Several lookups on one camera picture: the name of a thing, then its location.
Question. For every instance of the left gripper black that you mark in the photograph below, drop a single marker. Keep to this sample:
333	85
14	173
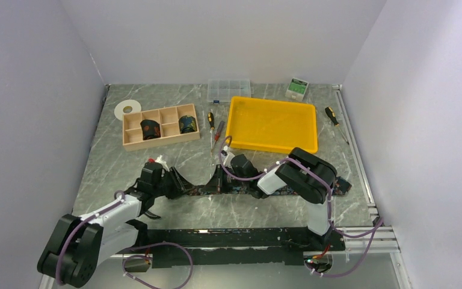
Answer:
174	174

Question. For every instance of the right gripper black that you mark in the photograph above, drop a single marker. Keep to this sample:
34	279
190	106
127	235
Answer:
216	183

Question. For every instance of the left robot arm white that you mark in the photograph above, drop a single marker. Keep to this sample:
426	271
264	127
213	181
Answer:
78	244

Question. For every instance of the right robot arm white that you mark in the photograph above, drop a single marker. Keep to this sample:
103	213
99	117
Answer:
301	173

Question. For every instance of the white tape roll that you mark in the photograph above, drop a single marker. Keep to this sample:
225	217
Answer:
126	107

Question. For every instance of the small black curved piece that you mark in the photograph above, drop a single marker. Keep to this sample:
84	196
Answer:
152	215

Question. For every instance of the blue rolled tie yellow flowers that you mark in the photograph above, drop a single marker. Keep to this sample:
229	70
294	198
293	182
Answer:
187	124

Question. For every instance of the dark rolled tie orange pattern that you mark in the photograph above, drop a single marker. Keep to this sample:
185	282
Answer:
150	129

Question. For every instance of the wooden compartment organizer box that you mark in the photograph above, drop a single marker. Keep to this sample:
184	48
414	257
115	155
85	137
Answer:
168	118

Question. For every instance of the yellow plastic tray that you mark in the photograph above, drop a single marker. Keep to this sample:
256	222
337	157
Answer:
271	125

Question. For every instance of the clear plastic parts box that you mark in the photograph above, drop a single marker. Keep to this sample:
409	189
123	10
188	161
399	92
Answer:
223	90

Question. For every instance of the green white small box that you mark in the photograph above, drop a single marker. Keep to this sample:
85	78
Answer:
297	89

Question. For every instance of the black yellow screwdriver right side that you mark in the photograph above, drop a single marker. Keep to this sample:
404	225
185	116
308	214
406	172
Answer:
332	116

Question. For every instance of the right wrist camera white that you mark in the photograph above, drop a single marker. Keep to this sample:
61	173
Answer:
227	156

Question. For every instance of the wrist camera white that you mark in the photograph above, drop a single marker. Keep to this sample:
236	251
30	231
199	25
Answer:
161	159
227	156

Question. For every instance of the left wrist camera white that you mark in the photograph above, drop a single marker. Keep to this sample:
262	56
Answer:
161	159

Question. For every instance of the blue red handled screwdriver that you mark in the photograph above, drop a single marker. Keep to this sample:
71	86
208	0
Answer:
217	133

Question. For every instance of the black yellow handled screwdriver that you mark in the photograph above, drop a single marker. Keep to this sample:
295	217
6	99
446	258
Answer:
211	121

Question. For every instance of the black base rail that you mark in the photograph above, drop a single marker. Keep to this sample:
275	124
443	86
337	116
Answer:
290	246

